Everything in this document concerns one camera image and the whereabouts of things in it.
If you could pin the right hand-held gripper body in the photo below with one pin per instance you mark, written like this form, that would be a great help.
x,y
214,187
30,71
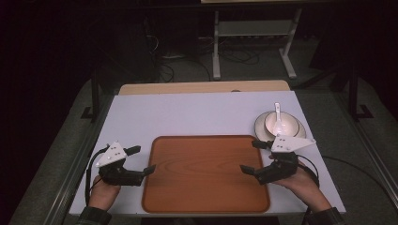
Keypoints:
x,y
281,167

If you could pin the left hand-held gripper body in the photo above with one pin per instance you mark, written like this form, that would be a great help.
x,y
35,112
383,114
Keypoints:
x,y
111,154

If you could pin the person's right hand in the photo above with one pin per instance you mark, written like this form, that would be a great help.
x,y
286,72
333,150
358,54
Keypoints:
x,y
305,187

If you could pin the person's left hand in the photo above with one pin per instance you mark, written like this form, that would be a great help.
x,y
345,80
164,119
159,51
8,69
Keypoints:
x,y
103,195

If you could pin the white bowl on saucer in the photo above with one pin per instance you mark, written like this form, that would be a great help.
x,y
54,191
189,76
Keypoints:
x,y
259,128

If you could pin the white ceramic bowl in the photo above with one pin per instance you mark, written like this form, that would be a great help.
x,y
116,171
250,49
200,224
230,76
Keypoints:
x,y
291,123

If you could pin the white ceramic spoon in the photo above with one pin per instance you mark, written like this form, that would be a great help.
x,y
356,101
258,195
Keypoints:
x,y
277,111

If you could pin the brown wooden tray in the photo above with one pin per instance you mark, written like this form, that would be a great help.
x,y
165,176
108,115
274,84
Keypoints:
x,y
203,175

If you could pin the black stand leg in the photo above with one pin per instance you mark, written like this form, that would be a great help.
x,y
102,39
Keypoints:
x,y
94,93
355,97

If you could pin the light wooden table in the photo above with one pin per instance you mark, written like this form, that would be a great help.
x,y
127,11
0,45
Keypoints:
x,y
203,87

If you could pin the white metal stand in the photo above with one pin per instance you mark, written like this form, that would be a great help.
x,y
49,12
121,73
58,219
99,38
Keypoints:
x,y
255,28

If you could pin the metal floor rail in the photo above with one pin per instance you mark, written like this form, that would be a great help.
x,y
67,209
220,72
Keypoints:
x,y
372,150
75,168

